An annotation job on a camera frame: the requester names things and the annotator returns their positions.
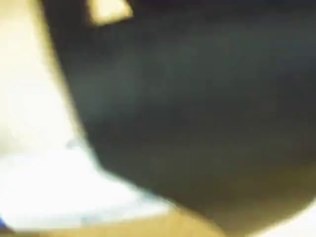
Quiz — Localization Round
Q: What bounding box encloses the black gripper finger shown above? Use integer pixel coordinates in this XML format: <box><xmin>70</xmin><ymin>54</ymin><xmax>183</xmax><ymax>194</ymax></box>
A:
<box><xmin>42</xmin><ymin>0</ymin><xmax>316</xmax><ymax>237</ymax></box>

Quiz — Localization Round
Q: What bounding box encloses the blue cap whiteboard marker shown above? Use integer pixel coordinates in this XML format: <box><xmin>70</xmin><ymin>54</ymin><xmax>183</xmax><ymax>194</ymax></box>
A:
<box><xmin>0</xmin><ymin>148</ymin><xmax>173</xmax><ymax>232</ymax></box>

